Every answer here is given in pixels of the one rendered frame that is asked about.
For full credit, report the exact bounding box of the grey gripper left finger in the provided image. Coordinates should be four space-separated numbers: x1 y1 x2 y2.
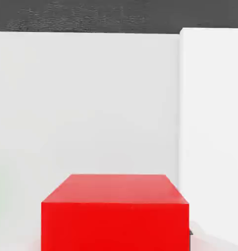
4 227 42 251

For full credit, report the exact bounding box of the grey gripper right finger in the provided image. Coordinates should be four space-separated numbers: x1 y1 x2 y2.
189 220 238 251

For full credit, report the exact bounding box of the small red cube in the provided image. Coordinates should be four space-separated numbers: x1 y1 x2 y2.
41 174 190 251

